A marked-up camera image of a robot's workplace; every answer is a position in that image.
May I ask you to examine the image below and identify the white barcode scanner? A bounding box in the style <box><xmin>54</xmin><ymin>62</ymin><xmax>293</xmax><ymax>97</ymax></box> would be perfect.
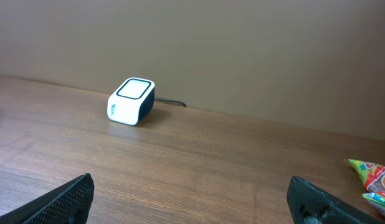
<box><xmin>107</xmin><ymin>77</ymin><xmax>155</xmax><ymax>126</ymax></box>

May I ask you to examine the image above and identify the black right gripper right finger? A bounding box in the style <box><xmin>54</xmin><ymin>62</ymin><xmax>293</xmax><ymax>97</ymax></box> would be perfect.
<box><xmin>287</xmin><ymin>176</ymin><xmax>383</xmax><ymax>224</ymax></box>

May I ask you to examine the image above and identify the black scanner cable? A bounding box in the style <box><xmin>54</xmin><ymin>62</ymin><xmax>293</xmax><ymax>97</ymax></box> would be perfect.
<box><xmin>154</xmin><ymin>98</ymin><xmax>188</xmax><ymax>108</ymax></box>

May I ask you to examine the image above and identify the Haribo gummy bag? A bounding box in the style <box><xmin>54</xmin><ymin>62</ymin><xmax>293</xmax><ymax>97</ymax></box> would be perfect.
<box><xmin>347</xmin><ymin>159</ymin><xmax>385</xmax><ymax>217</ymax></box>

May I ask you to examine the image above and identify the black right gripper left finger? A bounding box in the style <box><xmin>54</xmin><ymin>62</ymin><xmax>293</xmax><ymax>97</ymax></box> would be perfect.
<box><xmin>0</xmin><ymin>173</ymin><xmax>95</xmax><ymax>224</ymax></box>

